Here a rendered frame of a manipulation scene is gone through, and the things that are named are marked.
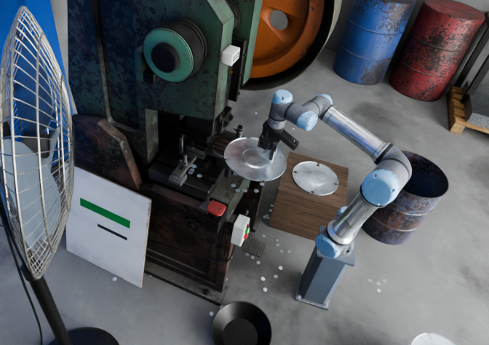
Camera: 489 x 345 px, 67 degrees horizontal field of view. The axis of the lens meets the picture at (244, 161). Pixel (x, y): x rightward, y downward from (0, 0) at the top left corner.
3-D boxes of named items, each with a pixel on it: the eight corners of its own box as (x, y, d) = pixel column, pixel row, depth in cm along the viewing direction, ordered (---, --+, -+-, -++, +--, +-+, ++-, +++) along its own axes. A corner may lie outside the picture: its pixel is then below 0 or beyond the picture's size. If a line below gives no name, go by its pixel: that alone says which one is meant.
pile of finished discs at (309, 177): (340, 169, 239) (340, 169, 239) (335, 201, 218) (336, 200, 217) (296, 157, 243) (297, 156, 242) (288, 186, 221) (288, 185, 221)
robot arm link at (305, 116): (325, 108, 144) (302, 95, 148) (309, 119, 137) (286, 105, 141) (319, 124, 149) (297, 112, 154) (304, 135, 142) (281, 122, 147)
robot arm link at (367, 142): (427, 159, 137) (323, 84, 153) (416, 172, 131) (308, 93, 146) (409, 177, 146) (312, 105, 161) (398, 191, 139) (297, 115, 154)
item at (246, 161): (231, 183, 156) (231, 182, 155) (218, 138, 176) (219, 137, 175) (294, 180, 164) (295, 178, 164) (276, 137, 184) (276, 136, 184)
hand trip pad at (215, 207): (225, 217, 155) (227, 204, 150) (219, 227, 150) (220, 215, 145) (209, 210, 156) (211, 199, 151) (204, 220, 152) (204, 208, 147)
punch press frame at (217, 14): (248, 212, 227) (298, -21, 139) (219, 268, 196) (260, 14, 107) (135, 169, 242) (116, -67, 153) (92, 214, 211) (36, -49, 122)
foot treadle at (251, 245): (265, 249, 215) (267, 243, 211) (260, 262, 208) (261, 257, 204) (175, 212, 226) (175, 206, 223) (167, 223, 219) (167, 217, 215)
